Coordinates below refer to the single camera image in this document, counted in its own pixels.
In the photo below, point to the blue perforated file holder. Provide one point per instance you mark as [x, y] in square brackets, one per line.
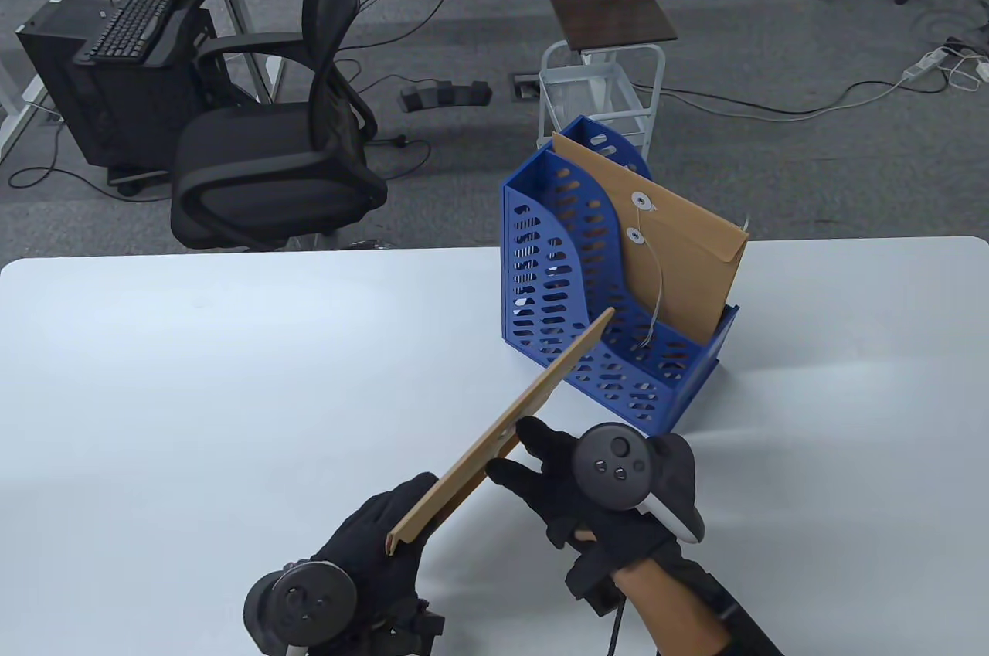
[695, 378]

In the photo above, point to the black and white controller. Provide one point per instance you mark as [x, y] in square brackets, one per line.
[614, 463]
[297, 606]

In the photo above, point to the white desk frame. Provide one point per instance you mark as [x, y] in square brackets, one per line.
[241, 15]

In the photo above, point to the floor socket box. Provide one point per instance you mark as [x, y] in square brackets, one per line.
[524, 87]

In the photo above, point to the person's right forearm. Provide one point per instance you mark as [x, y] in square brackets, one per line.
[672, 610]

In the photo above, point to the person's right hand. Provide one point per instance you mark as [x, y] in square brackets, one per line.
[556, 486]

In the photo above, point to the white power strip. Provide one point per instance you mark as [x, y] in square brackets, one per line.
[923, 65]

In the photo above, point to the black computer tower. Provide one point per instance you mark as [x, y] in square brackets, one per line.
[100, 107]

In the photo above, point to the black keyboard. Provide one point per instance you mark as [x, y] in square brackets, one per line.
[131, 22]

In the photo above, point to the black mesh office chair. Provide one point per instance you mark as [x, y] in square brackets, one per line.
[263, 169]

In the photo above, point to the white metal cart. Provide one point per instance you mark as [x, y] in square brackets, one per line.
[576, 88]

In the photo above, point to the brown wooden board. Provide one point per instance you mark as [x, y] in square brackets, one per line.
[606, 3]

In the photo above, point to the brown document pouch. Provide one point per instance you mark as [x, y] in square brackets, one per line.
[688, 254]
[433, 505]

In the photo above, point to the person's left hand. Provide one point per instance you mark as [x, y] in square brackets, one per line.
[371, 555]

